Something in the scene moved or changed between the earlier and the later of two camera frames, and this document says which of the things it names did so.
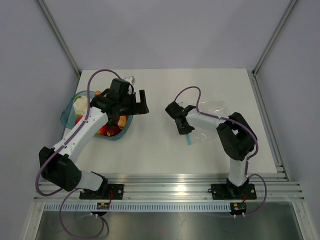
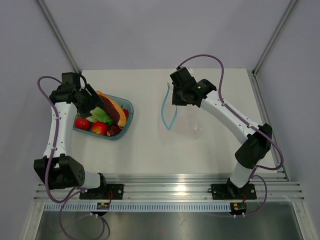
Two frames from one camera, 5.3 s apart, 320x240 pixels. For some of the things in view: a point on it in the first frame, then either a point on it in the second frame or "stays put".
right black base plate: [229, 191] stays put
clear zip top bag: [204, 117] to [184, 121]
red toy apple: [103, 130] stays put
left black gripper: [138, 108] to [94, 99]
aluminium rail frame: [184, 188] stays put
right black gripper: [183, 131] to [175, 101]
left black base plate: [106, 192] stays put
